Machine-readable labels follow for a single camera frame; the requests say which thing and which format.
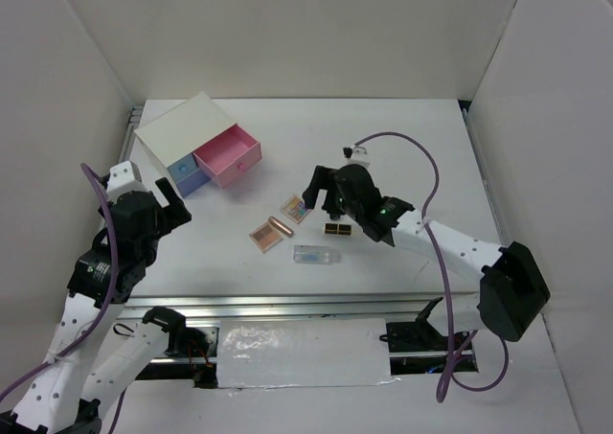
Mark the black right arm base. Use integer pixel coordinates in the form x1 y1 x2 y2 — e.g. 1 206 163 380
379 297 448 376

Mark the light blue small drawer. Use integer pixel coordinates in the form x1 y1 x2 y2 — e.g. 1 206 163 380
167 153 198 182

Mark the white foil cover sheet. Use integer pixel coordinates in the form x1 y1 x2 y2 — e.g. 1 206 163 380
216 318 393 389

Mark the dark blue drawer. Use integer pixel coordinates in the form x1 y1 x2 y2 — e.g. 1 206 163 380
176 169 211 197

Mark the white drawer organizer cabinet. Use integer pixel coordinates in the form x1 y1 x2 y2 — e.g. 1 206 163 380
136 93 236 195

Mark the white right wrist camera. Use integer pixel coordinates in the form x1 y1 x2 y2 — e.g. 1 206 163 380
343 145 371 169

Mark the black gold lipstick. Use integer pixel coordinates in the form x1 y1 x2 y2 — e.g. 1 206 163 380
324 222 352 236

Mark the small beige eyeshadow quad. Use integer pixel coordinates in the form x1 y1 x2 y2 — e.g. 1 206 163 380
249 222 283 253

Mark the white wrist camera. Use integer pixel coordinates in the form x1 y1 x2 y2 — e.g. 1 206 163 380
106 160 147 201
343 145 371 169

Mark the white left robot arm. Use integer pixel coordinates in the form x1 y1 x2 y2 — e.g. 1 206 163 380
1 178 192 433

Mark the pink drawer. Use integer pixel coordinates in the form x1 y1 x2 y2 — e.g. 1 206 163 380
193 124 262 188

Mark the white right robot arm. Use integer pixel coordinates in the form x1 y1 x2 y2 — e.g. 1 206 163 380
303 164 551 350

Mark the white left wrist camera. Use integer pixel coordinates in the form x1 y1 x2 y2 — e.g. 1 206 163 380
106 160 147 201

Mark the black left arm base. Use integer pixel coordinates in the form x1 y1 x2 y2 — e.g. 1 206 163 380
112 307 221 387

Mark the clear plastic bottle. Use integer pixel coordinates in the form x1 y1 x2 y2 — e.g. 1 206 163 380
293 245 341 264

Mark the colourful glitter eyeshadow palette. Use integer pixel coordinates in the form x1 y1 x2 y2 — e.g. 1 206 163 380
280 195 310 224

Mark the gold lipstick tube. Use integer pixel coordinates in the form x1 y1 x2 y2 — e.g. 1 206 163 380
268 217 295 238

